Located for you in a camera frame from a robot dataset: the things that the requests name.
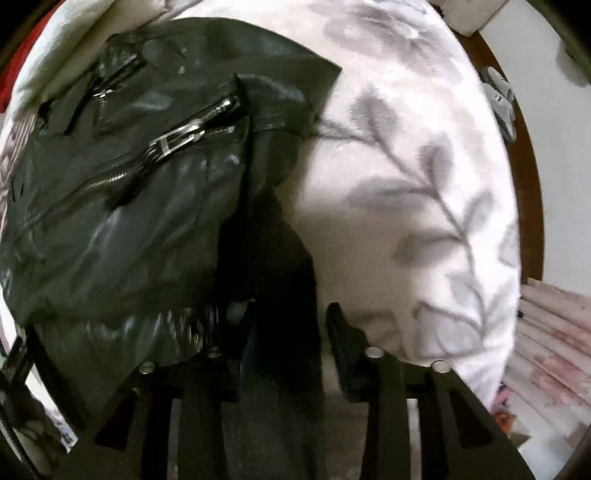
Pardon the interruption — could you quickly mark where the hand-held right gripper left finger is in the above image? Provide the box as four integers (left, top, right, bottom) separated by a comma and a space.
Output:
59, 299, 257, 480

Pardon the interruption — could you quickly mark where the red cloth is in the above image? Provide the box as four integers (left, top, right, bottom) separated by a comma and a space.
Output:
0, 34, 35, 112

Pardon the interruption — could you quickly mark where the wooden bed frame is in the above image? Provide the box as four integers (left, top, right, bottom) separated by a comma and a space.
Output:
455, 18, 546, 282

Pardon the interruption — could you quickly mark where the white leaf-print blanket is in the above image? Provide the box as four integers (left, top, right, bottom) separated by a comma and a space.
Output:
0, 0, 522, 450

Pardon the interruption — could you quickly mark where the white pillow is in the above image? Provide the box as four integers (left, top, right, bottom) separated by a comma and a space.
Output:
7, 0, 195, 116

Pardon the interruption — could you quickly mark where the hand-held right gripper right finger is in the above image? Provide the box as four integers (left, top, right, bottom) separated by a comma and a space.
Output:
326, 302, 536, 480

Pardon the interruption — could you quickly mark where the black leather jacket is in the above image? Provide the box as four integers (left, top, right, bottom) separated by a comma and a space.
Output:
0, 17, 343, 480

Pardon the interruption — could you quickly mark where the white box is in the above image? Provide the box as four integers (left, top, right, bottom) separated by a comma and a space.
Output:
438, 0, 497, 37

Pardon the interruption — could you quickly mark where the pink floral curtain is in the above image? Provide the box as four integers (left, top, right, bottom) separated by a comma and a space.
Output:
492, 277, 591, 448

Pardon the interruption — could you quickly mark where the grey white slipper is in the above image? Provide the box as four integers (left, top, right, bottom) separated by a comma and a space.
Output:
480, 66, 519, 143

